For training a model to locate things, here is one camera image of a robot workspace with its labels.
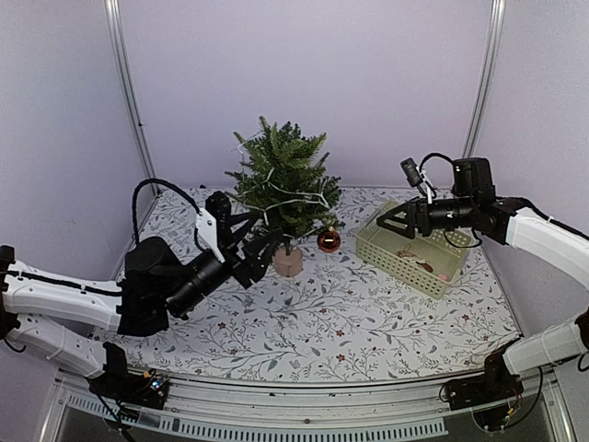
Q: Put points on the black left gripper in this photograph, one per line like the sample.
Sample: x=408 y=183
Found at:
x=250 y=266

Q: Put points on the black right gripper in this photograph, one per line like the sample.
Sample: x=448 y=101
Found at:
x=418 y=214

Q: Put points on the pale green perforated basket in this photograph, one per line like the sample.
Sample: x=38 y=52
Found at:
x=377 y=246

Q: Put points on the small green christmas tree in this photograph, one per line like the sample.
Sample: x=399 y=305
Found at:
x=285 y=184

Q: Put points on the red bauble ornament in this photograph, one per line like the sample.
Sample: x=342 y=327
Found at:
x=329 y=240

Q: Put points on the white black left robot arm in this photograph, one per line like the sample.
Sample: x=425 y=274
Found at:
x=33 y=302

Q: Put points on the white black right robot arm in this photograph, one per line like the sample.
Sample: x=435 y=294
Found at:
x=555 y=254

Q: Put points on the pink bow ornaments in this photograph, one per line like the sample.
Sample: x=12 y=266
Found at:
x=434 y=264

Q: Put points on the floral white table mat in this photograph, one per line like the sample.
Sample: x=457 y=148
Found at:
x=340 y=320

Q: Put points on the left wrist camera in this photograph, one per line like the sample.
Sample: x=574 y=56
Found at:
x=210 y=225

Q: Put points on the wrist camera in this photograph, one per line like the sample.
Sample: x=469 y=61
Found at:
x=210 y=225
x=417 y=179

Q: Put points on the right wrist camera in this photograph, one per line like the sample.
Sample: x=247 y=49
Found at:
x=417 y=179

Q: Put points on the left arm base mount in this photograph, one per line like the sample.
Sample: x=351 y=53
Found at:
x=149 y=389

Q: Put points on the aluminium front rail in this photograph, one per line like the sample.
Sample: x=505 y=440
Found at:
x=215 y=409

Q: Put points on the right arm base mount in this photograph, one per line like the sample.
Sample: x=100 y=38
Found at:
x=465 y=393

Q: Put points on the right aluminium frame post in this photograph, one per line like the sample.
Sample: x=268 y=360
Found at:
x=488 y=54

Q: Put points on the aluminium frame post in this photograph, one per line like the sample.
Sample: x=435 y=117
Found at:
x=488 y=54
x=115 y=27

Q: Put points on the left aluminium frame post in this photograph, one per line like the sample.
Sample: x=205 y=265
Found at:
x=115 y=27

